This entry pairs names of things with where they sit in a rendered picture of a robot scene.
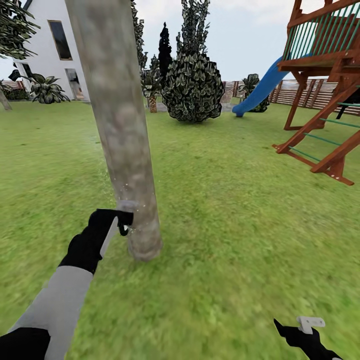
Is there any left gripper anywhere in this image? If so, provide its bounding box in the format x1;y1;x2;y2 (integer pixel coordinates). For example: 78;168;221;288
114;208;134;226

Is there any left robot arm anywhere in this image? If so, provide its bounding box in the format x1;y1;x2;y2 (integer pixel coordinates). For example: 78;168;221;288
0;199;139;360

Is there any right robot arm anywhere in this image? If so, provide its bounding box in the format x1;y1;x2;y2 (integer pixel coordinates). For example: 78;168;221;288
273;316;343;360

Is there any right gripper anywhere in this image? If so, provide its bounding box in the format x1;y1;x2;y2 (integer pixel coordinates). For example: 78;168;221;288
273;319;321;358

